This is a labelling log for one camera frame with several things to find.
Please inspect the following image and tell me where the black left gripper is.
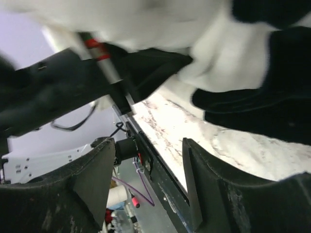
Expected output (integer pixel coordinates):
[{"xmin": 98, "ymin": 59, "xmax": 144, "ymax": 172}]
[{"xmin": 0, "ymin": 49, "xmax": 131, "ymax": 136}]

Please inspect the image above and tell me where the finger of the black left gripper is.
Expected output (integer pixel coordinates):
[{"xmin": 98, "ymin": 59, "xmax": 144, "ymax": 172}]
[{"xmin": 106, "ymin": 44, "xmax": 192, "ymax": 103}]

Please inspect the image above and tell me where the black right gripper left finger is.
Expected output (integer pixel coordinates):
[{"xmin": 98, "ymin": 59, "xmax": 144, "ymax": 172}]
[{"xmin": 0, "ymin": 138, "xmax": 116, "ymax": 233}]

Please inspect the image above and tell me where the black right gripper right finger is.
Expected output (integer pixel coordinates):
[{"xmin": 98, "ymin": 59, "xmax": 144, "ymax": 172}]
[{"xmin": 182, "ymin": 138, "xmax": 311, "ymax": 233}]

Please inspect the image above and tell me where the black and white checkered pillowcase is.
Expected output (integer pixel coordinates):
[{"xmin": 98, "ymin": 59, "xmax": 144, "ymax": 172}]
[{"xmin": 0, "ymin": 0, "xmax": 311, "ymax": 145}]

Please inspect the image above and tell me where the black front mounting rail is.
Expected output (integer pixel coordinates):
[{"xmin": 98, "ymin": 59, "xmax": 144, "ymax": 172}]
[{"xmin": 113, "ymin": 105, "xmax": 192, "ymax": 233}]

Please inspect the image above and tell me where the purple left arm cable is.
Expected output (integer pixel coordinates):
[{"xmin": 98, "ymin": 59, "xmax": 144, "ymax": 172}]
[{"xmin": 111, "ymin": 165, "xmax": 156, "ymax": 207}]

